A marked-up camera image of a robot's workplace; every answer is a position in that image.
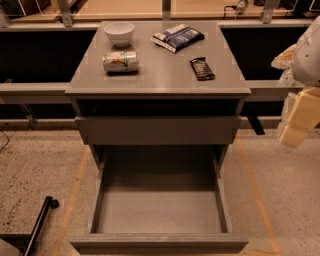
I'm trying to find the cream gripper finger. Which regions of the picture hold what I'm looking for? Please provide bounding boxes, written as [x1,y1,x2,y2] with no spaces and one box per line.
[279,87,320,148]

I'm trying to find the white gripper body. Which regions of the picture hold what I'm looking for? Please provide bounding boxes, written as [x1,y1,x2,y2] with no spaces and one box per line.
[271,44,296,86]

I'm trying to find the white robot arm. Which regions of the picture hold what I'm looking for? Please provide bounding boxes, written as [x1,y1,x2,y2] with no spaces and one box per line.
[271,22,320,148]

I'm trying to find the grey drawer cabinet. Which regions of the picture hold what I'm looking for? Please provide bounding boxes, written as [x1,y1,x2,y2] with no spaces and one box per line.
[65,21,251,164]

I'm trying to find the open grey middle drawer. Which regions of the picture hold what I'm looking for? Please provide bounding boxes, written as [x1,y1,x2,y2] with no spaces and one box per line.
[71,145,248,255]

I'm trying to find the closed grey top drawer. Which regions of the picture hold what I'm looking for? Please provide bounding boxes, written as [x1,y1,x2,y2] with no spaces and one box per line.
[75,116,241,145]

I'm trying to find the dark brown snack bar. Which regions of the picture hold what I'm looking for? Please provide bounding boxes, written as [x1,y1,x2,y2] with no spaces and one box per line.
[190,57,215,81]

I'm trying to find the blue white chip bag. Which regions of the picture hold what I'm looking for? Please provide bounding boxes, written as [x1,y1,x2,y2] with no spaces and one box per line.
[151,24,205,53]

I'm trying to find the white ceramic bowl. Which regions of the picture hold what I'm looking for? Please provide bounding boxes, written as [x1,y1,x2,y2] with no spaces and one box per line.
[103,21,135,46]

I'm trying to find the black chair leg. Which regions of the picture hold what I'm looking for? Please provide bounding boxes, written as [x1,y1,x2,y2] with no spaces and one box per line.
[22,196,59,256]

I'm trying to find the grey metal shelf rail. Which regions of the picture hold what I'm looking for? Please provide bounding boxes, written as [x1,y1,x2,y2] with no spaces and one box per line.
[0,83,71,104]

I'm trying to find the black cable on floor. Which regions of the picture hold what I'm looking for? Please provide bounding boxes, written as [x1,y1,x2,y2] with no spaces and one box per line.
[0,129,10,153]

